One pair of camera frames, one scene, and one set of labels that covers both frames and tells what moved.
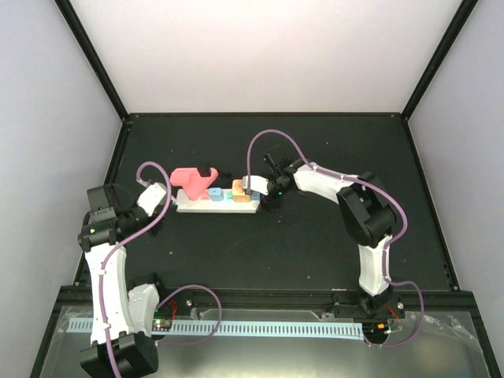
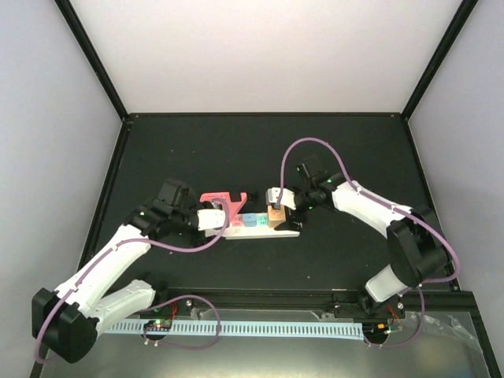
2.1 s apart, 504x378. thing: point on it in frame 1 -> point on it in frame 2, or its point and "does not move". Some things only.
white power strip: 204,205 -> 241,232
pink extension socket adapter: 190,179 -> 235,220
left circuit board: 161,324 does not move
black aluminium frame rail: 409,298 does not move
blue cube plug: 216,194 -> 250,220
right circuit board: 376,330 does not move
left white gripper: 156,220 -> 201,236
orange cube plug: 239,194 -> 276,216
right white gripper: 272,189 -> 294,224
